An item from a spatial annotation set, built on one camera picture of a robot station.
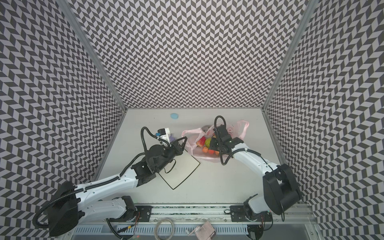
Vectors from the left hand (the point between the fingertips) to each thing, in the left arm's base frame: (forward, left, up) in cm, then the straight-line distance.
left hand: (188, 139), depth 72 cm
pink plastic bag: (0, -5, 0) cm, 5 cm away
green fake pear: (+10, -10, -19) cm, 24 cm away
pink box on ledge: (-36, -8, -19) cm, 41 cm away
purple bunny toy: (-4, +7, +6) cm, 10 cm away
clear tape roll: (+22, -9, -21) cm, 32 cm away
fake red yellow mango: (+4, -14, -21) cm, 26 cm away
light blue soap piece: (+38, +14, -25) cm, 48 cm away
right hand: (+4, -13, -16) cm, 21 cm away
